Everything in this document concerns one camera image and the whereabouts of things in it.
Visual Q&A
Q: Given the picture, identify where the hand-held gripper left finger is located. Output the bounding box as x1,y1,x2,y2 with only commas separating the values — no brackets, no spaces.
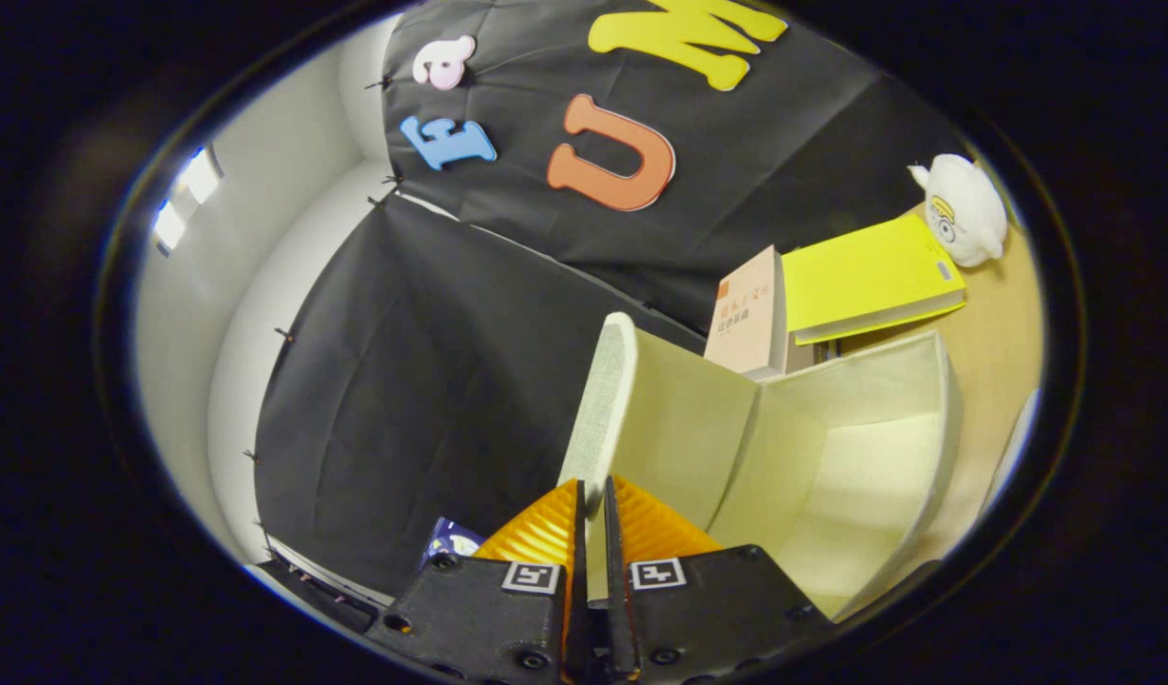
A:
365,478,590,685

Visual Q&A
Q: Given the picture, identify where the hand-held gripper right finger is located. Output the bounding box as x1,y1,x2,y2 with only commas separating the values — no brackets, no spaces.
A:
603,474,837,685

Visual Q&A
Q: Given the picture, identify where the beige fabric storage box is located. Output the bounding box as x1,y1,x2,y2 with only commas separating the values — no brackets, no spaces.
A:
557,312,965,624

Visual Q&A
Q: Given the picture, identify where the dark blue printed box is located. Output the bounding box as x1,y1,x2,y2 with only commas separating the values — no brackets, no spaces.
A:
420,517,487,570

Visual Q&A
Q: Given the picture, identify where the black backdrop cloth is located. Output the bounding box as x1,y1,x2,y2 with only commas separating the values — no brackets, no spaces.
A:
251,0,975,600

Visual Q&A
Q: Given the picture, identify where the tan book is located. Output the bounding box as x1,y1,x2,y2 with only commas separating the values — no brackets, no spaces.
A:
704,245,790,380

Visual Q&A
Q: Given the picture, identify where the yellow book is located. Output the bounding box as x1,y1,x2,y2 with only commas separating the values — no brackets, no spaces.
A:
782,214,967,346

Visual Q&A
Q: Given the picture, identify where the white plush toy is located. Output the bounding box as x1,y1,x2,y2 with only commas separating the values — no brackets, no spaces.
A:
907,154,1008,268

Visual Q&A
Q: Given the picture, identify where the long ceiling light panel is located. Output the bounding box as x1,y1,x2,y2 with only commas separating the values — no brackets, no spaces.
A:
151,147,225,256

